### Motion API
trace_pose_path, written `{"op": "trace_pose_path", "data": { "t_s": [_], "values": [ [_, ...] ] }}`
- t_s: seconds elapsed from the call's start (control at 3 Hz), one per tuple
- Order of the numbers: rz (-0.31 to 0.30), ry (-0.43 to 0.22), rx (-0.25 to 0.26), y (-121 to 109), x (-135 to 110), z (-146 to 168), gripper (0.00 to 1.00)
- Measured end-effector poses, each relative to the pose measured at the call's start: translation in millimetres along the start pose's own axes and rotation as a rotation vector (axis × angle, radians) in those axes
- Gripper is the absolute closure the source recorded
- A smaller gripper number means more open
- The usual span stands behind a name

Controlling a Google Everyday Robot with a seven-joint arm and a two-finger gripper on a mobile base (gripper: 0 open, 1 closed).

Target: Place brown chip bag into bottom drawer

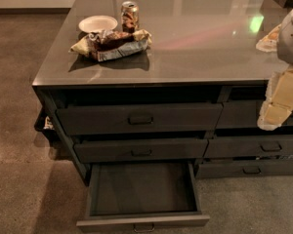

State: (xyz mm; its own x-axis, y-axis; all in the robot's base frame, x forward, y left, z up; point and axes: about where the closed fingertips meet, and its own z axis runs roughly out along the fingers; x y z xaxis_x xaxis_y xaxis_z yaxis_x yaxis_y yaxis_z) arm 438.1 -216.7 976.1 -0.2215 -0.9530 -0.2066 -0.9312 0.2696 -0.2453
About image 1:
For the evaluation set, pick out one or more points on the brown chip bag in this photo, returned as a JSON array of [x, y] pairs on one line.
[[111, 44]]

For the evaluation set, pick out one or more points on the black bin beside cabinet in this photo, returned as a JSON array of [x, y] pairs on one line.
[[40, 126]]

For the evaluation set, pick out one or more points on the dark grey drawer cabinet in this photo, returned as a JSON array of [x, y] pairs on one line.
[[202, 51]]

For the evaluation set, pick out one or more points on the gold soda can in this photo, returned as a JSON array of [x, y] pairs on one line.
[[130, 16]]

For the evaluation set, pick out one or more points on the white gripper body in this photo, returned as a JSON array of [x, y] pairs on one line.
[[291, 38]]

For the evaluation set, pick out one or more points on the top left drawer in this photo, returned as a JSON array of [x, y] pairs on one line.
[[139, 118]]

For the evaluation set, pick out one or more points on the white paper bowl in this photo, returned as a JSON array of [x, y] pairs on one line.
[[97, 24]]

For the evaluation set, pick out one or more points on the top right drawer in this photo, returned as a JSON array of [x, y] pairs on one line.
[[239, 114]]

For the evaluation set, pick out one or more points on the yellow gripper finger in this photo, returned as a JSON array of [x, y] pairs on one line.
[[268, 43], [278, 105]]

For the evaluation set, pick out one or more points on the open bottom left drawer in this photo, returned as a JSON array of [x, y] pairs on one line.
[[142, 197]]

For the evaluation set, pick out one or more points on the middle right drawer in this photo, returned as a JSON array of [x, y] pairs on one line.
[[228, 147]]

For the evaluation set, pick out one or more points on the middle left drawer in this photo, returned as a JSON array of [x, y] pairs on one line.
[[140, 149]]

